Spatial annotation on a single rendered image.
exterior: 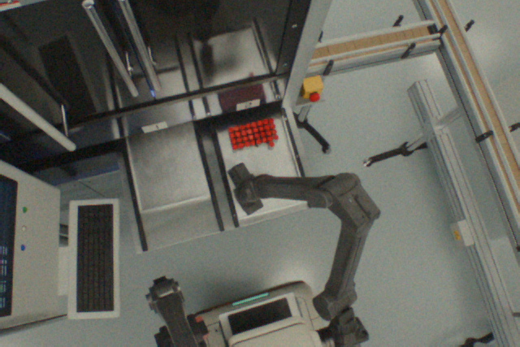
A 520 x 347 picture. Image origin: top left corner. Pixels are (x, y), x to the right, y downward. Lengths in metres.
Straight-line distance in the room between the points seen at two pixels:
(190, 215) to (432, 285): 1.60
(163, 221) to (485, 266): 1.47
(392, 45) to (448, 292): 1.53
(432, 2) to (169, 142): 1.29
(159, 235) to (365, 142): 1.51
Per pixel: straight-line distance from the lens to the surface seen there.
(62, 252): 1.79
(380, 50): 1.86
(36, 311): 1.61
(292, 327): 1.16
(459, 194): 2.22
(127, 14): 0.84
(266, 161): 1.64
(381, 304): 2.61
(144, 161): 1.67
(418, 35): 1.96
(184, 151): 1.66
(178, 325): 1.04
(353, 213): 0.95
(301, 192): 1.07
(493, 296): 2.26
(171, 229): 1.61
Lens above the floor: 2.47
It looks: 74 degrees down
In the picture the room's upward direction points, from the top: 11 degrees clockwise
